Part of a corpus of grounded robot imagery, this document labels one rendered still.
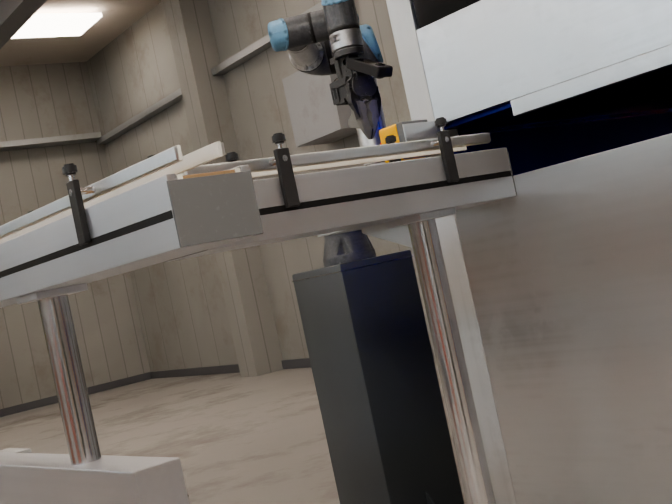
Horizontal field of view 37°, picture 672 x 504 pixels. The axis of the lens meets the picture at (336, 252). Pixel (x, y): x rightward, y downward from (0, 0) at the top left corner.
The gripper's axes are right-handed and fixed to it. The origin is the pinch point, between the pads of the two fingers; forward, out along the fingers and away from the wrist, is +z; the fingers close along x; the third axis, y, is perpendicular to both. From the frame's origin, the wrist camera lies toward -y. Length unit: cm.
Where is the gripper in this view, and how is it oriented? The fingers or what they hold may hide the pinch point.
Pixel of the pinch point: (371, 132)
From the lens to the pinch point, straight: 235.9
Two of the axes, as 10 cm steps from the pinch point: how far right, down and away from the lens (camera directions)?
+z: 2.1, 9.8, -0.2
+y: -6.1, 1.5, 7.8
